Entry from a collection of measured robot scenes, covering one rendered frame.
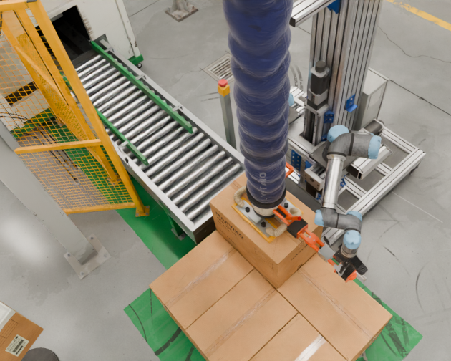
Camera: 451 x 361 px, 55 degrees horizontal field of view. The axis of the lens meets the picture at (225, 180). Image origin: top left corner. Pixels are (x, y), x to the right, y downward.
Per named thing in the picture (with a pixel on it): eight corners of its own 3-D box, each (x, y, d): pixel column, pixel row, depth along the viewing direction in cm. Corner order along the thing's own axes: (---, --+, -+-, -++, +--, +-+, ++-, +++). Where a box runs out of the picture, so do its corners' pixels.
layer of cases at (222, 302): (162, 304, 321) (148, 285, 288) (259, 221, 351) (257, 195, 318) (275, 445, 264) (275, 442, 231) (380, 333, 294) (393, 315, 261)
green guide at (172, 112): (93, 48, 433) (89, 41, 425) (102, 43, 436) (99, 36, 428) (191, 134, 356) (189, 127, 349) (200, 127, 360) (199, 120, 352)
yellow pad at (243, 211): (231, 207, 269) (230, 203, 264) (243, 198, 271) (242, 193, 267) (268, 243, 252) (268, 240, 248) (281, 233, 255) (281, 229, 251)
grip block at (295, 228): (285, 230, 245) (285, 225, 240) (298, 219, 248) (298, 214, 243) (296, 239, 241) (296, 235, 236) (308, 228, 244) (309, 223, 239)
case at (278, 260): (216, 230, 306) (208, 200, 273) (256, 195, 318) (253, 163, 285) (278, 289, 278) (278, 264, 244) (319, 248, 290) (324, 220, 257)
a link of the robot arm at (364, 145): (348, 129, 261) (351, 132, 209) (374, 132, 258) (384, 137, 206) (345, 149, 263) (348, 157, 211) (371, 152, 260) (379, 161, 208)
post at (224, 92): (229, 164, 404) (217, 85, 322) (235, 160, 406) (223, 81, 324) (234, 168, 401) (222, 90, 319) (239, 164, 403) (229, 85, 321)
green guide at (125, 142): (46, 76, 416) (41, 69, 409) (55, 70, 420) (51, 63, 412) (138, 172, 340) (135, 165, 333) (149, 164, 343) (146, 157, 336)
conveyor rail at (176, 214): (50, 89, 428) (41, 74, 412) (54, 86, 429) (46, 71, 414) (194, 242, 318) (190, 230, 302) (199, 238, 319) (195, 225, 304)
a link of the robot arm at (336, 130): (327, 136, 268) (329, 122, 256) (349, 139, 265) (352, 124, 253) (324, 151, 261) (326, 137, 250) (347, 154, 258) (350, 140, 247)
